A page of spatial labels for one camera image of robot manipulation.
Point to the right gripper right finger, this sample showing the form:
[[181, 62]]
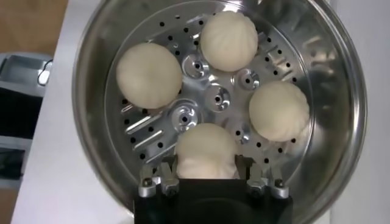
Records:
[[256, 182]]

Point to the white steamed baozi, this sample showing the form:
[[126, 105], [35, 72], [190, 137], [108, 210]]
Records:
[[228, 41], [278, 111], [205, 150], [149, 76]]

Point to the steel steamer pot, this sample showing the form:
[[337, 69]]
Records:
[[335, 91]]

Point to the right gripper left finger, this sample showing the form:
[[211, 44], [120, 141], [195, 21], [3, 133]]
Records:
[[166, 182]]

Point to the grey black floor equipment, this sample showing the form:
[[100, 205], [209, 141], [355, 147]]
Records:
[[21, 112]]

